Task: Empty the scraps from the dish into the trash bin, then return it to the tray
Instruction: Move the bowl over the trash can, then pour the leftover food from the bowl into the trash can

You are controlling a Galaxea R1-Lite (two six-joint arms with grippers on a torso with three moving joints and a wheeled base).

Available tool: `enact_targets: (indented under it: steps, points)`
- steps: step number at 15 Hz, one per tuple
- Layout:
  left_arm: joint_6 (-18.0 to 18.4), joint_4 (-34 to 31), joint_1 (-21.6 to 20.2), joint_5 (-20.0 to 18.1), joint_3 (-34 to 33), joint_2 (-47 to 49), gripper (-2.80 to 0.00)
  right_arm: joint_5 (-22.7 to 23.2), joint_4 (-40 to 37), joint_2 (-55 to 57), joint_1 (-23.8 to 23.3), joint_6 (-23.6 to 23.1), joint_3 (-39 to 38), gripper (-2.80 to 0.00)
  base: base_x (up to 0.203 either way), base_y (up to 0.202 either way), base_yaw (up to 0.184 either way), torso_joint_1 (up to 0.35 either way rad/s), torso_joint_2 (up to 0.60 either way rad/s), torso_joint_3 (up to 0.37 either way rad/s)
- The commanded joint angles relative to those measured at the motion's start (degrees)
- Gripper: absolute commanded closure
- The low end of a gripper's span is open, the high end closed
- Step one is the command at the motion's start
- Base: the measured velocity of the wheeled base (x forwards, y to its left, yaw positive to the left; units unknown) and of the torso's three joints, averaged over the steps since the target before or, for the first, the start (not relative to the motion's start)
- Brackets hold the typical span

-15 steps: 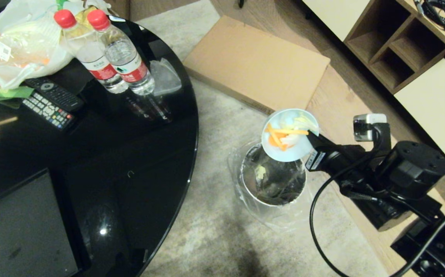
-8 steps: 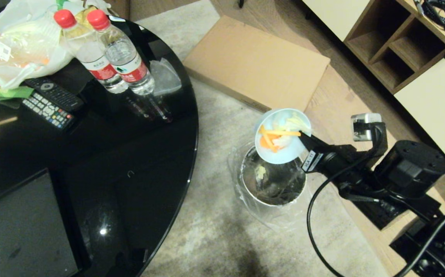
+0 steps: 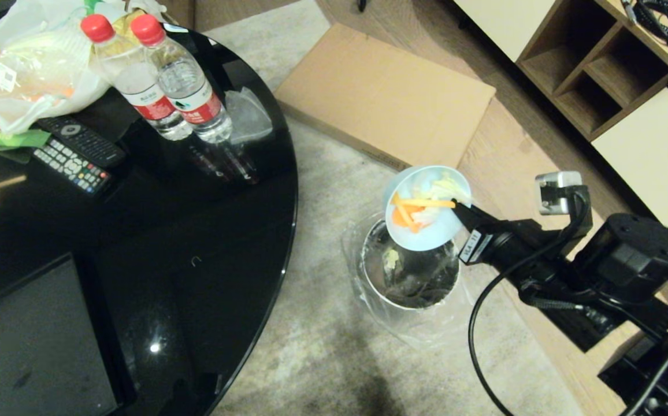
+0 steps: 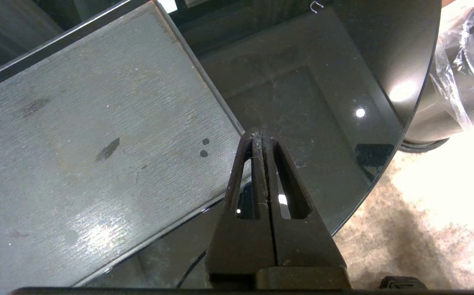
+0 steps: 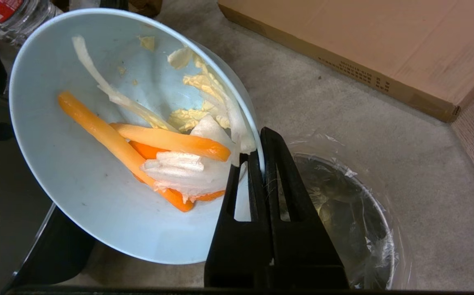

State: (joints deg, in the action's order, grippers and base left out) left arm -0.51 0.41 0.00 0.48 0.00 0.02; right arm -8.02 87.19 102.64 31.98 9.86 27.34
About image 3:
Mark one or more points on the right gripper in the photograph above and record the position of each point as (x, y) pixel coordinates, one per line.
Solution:
(519, 248)

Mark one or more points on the light blue dish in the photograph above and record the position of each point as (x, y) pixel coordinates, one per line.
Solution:
(426, 237)

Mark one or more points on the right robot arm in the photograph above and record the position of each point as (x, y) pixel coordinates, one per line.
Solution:
(628, 254)

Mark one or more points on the pale food scrap in bin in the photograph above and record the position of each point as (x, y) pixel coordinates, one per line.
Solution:
(391, 260)

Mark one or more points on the round metal trash bin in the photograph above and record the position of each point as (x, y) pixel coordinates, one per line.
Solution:
(409, 283)

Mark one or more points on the trash bin with clear liner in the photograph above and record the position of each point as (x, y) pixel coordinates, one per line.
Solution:
(368, 312)

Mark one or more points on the pale cabbage scrap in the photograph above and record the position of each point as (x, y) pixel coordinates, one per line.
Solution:
(448, 188)

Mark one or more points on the long orange carrot stick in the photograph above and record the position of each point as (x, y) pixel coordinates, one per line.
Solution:
(426, 203)

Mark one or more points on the short orange carrot stick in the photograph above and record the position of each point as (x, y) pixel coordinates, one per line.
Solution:
(404, 216)

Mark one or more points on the flat brown cardboard sheet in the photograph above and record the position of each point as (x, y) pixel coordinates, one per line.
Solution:
(380, 92)

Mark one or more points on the grey rug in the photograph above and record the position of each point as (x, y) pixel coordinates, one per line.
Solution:
(311, 289)

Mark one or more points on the wooden open shelf unit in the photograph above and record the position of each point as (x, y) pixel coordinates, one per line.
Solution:
(594, 69)

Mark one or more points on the white cabinet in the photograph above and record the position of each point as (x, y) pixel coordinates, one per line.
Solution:
(657, 144)

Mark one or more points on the clear plastic wrapper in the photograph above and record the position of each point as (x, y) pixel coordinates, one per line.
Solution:
(250, 115)

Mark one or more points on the red-capped water bottle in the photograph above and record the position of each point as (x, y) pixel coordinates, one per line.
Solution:
(132, 81)
(186, 86)

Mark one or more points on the black remote control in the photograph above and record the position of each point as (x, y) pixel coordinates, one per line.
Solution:
(80, 138)

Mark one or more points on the remote control with pale buttons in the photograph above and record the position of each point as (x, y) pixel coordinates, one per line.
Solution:
(71, 167)

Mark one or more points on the white plastic grocery bag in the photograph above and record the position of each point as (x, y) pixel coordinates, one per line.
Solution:
(33, 63)

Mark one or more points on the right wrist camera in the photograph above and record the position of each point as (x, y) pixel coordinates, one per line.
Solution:
(556, 193)

